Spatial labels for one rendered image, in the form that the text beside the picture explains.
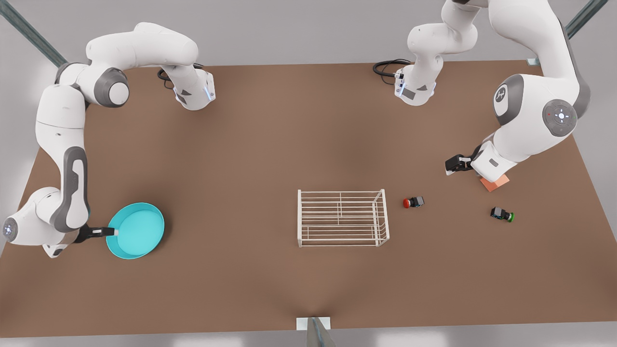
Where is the turquoise plate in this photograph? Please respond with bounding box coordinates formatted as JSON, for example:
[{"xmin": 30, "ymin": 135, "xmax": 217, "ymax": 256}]
[{"xmin": 106, "ymin": 202, "xmax": 165, "ymax": 260}]

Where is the orange block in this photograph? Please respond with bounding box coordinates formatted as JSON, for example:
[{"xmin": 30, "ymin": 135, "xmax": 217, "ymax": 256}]
[{"xmin": 480, "ymin": 174, "xmax": 510, "ymax": 193}]

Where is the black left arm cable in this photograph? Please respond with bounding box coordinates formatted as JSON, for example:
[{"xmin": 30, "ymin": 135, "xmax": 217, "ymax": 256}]
[{"xmin": 373, "ymin": 59, "xmax": 413, "ymax": 87}]

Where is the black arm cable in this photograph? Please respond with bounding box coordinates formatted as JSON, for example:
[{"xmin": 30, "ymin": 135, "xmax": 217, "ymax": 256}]
[
  {"xmin": 373, "ymin": 59, "xmax": 413, "ymax": 87},
  {"xmin": 157, "ymin": 64, "xmax": 205, "ymax": 91}
]

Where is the white wire shelf rack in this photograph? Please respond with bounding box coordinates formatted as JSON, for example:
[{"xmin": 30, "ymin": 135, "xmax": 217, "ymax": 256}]
[{"xmin": 297, "ymin": 188, "xmax": 390, "ymax": 248}]

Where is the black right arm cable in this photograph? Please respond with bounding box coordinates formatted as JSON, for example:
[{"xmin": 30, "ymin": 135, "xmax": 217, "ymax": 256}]
[{"xmin": 157, "ymin": 64, "xmax": 205, "ymax": 91}]

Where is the silver frame post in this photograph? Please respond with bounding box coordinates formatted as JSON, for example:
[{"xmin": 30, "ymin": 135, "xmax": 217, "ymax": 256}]
[
  {"xmin": 527, "ymin": 0, "xmax": 609, "ymax": 67},
  {"xmin": 0, "ymin": 0, "xmax": 69, "ymax": 68},
  {"xmin": 296, "ymin": 317, "xmax": 337, "ymax": 347}
]

